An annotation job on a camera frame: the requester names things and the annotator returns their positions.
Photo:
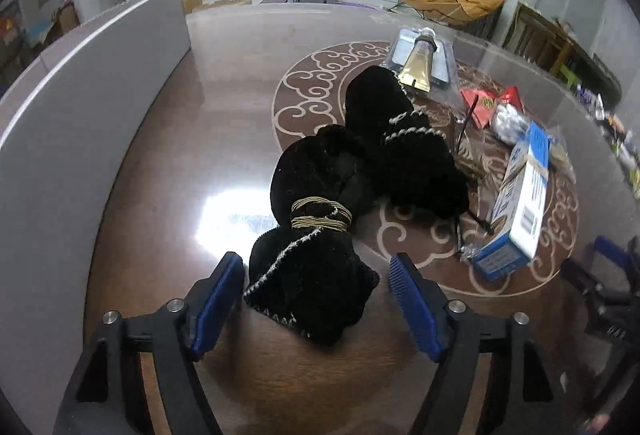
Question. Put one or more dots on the clear plastic package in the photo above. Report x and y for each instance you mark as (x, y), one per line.
(446, 65)

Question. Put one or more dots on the gold metal tube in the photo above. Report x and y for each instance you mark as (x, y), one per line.
(417, 65)

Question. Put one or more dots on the cardboard box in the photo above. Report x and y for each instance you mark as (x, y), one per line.
(215, 4)

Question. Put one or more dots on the plain red packet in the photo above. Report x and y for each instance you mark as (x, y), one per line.
(512, 96)

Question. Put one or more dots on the red packet gold emblem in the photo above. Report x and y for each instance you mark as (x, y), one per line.
(480, 110)

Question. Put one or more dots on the wooden chair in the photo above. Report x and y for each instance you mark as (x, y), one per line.
(537, 35)

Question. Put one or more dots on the grey storage container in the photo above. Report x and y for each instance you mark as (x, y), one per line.
(75, 115)

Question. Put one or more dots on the black velvet pouch silver trim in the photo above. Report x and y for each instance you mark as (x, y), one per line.
(415, 165)

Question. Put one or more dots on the cluttered wooden sideboard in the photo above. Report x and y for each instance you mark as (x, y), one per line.
(605, 90)

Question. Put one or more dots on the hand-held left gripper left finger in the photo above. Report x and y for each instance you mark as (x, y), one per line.
(217, 305)

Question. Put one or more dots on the blue and white carton box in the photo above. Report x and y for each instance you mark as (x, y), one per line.
(520, 210)

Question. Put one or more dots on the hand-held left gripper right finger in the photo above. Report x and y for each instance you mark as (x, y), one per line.
(415, 310)

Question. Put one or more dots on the bag of white cotton balls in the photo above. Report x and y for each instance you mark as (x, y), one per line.
(506, 120)

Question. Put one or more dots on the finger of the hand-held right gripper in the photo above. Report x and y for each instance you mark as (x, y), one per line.
(607, 248)

